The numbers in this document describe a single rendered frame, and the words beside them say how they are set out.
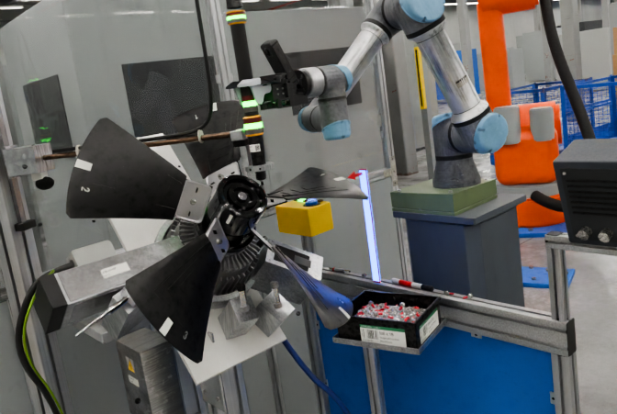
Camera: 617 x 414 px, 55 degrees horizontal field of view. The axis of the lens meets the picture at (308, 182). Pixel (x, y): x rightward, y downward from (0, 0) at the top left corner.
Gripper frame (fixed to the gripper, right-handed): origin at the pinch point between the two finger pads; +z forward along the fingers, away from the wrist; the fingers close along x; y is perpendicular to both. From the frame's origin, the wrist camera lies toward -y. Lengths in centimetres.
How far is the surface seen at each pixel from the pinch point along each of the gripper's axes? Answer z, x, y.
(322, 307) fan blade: 3, -23, 48
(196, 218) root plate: 14.1, 3.4, 28.5
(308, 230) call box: -34, 22, 46
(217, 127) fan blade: -2.6, 14.6, 9.9
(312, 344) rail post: -37, 32, 88
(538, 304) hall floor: -225, 53, 146
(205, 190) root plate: 11.5, 1.7, 22.6
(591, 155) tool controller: -34, -64, 23
